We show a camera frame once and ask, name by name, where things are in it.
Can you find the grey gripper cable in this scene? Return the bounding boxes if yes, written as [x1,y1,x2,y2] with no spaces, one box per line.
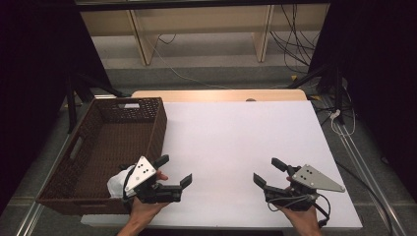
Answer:
[267,194,319,212]

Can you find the beige wooden shelf unit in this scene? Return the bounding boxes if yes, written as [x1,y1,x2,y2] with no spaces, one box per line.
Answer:
[80,3,330,67]

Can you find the person's left hand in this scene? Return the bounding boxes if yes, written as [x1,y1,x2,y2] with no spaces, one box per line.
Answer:
[128,170,170,228]

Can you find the white floor cable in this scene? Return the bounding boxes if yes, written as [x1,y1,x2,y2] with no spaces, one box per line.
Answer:
[144,32,231,90]

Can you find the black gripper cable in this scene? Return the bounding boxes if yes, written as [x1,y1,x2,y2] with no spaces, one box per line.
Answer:
[311,193,332,229]

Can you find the white crumpled cloth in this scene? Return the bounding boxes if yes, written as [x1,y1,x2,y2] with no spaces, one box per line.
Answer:
[106,164,136,200]

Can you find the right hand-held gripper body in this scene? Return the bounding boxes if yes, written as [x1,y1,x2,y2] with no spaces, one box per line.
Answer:
[264,163,346,211]

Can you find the white plug with cable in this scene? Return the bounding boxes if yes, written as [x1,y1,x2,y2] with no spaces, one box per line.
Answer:
[328,109,357,138]

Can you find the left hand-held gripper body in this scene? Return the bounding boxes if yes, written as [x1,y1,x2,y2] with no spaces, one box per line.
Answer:
[123,155,183,205]

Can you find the bundle of black cables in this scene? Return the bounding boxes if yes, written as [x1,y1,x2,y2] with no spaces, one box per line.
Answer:
[268,3,324,75]

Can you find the person's right hand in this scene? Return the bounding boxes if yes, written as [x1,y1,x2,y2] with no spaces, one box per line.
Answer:
[276,204,324,232]

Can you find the light wooden table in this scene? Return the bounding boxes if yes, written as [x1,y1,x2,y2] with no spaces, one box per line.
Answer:
[131,88,308,103]

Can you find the dark curtain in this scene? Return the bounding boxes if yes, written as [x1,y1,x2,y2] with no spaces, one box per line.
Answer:
[308,0,417,202]
[0,0,113,215]

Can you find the black tripod stand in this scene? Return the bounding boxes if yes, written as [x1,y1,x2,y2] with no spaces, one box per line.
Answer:
[287,62,348,126]
[63,70,132,134]

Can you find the white table cover board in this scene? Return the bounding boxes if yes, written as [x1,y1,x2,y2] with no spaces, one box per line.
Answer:
[81,100,364,230]

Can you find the brown woven basket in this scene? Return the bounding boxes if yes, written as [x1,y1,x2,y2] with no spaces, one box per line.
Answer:
[34,96,168,216]

